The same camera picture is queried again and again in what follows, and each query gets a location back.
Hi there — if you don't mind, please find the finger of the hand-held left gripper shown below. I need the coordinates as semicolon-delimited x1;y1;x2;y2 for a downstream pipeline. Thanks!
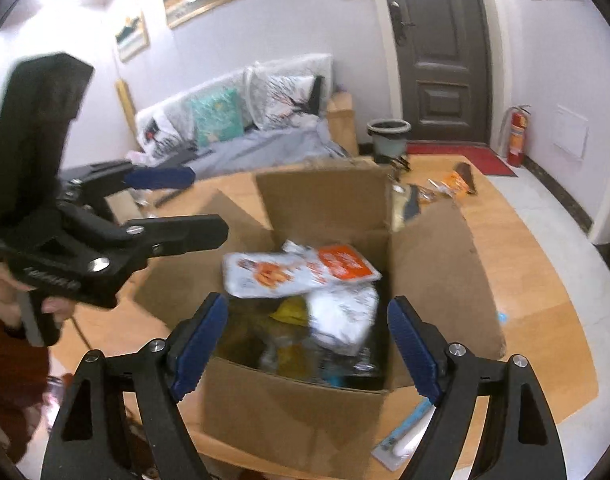
122;214;230;271
60;160;197;206

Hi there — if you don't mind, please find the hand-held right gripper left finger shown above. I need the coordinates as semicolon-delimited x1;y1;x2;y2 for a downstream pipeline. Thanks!
40;291;229;480

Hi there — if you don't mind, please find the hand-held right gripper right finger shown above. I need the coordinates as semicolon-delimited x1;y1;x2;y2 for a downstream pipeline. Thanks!
387;296;568;480

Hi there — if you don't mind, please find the large white snack bag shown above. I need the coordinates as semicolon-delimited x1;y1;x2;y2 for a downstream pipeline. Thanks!
305;285;381;356

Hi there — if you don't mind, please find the orange and white snack packet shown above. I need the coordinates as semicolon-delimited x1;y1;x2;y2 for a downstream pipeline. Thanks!
222;244;383;301

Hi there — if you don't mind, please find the yellow snack packet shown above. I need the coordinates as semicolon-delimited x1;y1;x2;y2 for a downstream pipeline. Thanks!
270;296;311;326

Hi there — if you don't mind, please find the brown cardboard box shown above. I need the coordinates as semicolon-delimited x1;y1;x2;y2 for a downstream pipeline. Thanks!
134;157;506;478

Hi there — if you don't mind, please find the person's left forearm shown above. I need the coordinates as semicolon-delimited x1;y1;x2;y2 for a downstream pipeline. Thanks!
0;305;53;463

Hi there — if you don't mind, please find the person's left hand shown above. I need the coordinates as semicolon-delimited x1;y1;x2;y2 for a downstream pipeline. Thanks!
0;265;76;333

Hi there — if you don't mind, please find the white pillow with red patch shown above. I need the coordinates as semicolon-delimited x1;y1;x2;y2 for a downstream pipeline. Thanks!
138;112;196;158

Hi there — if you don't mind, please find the rolled yellow mat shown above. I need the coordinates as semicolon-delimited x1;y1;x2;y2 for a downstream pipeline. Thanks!
115;79;138;153

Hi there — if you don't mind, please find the teal tree-print pillow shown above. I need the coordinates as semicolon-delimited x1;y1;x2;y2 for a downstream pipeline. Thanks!
190;87;246;146

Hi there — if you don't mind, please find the light blue flat packet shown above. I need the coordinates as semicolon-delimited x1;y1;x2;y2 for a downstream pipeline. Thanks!
372;400;436;471

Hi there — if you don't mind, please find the grey sofa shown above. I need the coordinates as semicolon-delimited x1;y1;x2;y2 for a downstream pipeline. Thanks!
135;52;356;178

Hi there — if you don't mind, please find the small framed landscape painting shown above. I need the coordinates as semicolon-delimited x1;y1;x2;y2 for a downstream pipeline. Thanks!
114;10;151;63

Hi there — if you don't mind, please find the white pillow with black leaves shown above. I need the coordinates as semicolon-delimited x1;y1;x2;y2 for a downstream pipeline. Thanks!
245;62;326;131

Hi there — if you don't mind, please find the orange crinkled snack packet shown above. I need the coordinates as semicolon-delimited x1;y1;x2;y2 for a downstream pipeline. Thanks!
425;170;478;203

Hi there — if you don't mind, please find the wooden side table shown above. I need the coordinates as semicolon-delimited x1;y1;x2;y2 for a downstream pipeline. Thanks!
326;92;360;158

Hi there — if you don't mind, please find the red door mat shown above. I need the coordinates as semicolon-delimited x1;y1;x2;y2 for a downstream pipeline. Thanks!
407;142;518;177

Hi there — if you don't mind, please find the grey trash bin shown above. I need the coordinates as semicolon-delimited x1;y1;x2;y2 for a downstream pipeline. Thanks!
367;119;412;163

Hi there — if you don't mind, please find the red fire extinguisher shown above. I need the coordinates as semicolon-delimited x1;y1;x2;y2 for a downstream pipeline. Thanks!
500;105;532;168

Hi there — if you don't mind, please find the dark brown door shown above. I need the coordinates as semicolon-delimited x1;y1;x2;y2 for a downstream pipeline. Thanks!
372;0;493;143

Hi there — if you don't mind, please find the white wall panel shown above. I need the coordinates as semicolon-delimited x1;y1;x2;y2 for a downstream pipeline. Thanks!
552;105;590;161

